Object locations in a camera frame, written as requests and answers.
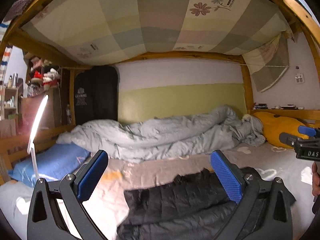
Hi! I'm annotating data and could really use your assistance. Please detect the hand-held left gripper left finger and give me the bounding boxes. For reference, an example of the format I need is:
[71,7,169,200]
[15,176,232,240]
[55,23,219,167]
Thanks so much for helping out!
[27,149,109,240]

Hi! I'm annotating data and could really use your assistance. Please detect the blue pillow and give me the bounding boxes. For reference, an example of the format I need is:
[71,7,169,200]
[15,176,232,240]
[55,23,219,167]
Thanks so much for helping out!
[9,144,90,188]

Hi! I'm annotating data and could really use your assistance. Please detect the clear water bottle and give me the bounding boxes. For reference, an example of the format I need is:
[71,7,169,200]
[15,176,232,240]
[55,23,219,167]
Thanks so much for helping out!
[65,104,73,125]

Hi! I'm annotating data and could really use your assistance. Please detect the yellow pillow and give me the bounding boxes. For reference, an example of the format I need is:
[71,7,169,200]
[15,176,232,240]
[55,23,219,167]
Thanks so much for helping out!
[251,112,320,149]

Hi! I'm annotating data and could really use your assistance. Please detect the white cloth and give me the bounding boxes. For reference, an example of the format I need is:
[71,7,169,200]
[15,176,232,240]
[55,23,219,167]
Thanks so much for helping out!
[241,114,263,131]

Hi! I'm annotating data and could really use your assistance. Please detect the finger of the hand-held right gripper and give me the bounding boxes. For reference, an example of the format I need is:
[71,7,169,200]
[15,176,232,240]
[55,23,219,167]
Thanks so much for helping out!
[298,126,317,136]
[279,133,298,149]

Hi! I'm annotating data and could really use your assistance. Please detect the checked floral canopy cloth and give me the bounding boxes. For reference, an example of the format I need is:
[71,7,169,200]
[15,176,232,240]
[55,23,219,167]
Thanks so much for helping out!
[20,0,293,67]

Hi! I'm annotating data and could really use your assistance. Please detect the striped hanging cloth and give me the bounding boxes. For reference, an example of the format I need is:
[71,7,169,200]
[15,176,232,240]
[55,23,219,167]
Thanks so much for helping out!
[0,22,13,80]

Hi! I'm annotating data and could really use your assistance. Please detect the brown paper bag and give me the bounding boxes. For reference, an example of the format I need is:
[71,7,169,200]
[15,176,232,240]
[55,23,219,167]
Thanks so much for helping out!
[0,116,19,138]

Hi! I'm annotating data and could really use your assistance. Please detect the grey duvet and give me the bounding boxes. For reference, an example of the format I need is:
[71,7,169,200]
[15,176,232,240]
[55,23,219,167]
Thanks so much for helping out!
[56,105,266,163]

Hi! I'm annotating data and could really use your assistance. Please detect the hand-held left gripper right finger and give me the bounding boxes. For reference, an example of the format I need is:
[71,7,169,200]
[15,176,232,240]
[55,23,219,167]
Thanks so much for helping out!
[210,149,293,240]

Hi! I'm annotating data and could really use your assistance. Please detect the white led desk lamp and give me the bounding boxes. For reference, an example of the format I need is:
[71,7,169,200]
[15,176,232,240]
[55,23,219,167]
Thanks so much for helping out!
[27,95,49,183]

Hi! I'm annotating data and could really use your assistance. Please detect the black down jacket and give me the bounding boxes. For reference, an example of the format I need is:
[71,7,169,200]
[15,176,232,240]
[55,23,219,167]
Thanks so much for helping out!
[116,166,297,240]

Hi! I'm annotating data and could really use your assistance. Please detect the grey printed bed sheet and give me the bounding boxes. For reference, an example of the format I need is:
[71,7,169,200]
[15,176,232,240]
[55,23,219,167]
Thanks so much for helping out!
[0,141,320,240]

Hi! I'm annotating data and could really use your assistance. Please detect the red white plush toy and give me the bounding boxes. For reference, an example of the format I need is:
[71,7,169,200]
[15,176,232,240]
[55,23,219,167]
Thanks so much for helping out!
[42,67,62,89]
[28,56,50,83]

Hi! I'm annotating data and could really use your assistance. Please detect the black garment bag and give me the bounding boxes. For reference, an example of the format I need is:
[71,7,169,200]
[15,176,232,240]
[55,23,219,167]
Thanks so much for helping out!
[74,66,118,125]

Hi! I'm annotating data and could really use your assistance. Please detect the white string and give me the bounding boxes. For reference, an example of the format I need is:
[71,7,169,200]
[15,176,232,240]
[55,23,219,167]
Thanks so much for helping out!
[225,62,299,69]

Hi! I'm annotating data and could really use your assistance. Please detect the wooden bunk bed frame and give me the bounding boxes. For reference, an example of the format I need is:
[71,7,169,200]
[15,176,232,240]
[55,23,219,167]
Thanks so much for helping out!
[0,0,320,180]

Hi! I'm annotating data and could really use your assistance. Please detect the person's right hand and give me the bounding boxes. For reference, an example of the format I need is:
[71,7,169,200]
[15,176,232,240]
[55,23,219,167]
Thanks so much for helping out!
[312,164,320,203]

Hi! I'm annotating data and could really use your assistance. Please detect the wooden shelf unit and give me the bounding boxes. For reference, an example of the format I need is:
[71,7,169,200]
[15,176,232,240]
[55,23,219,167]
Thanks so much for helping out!
[0,84,23,120]

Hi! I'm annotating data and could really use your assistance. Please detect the hanging checked curtain cloth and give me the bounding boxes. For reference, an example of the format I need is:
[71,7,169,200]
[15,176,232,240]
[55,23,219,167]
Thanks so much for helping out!
[244,31,290,93]

